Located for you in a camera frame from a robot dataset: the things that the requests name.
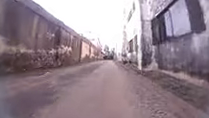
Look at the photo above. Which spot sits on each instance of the distant trees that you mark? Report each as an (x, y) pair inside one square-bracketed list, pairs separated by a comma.
[(109, 52)]

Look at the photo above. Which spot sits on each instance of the brown dirt road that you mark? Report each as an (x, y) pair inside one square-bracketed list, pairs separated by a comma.
[(101, 95)]

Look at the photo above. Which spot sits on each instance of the white building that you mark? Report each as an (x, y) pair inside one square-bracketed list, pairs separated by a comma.
[(133, 32)]

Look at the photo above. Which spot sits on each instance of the gravel strip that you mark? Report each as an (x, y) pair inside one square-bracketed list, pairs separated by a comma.
[(178, 87)]

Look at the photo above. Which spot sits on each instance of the grey concrete building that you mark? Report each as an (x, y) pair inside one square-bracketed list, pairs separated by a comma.
[(186, 41)]

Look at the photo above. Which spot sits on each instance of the long weathered wall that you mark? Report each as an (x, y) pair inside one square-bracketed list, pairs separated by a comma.
[(33, 42)]

